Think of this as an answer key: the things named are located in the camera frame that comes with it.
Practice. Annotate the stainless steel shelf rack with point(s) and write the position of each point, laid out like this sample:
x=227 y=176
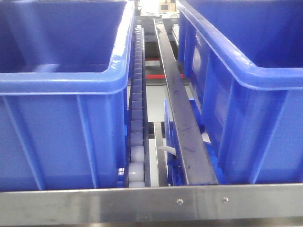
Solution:
x=151 y=204

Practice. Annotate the white roller conveyor track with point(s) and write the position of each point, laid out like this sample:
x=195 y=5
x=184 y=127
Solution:
x=136 y=165

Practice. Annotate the blue plastic bin left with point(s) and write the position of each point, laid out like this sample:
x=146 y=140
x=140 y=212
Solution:
x=64 y=67

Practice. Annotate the blue plastic bin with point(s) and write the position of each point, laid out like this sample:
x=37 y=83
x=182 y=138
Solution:
x=64 y=67
x=245 y=62

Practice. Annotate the blue plastic bin middle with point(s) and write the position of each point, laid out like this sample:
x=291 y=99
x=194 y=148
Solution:
x=245 y=62

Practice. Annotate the dark steel divider rail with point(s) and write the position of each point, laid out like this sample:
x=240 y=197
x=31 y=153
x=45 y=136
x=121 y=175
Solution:
x=193 y=159

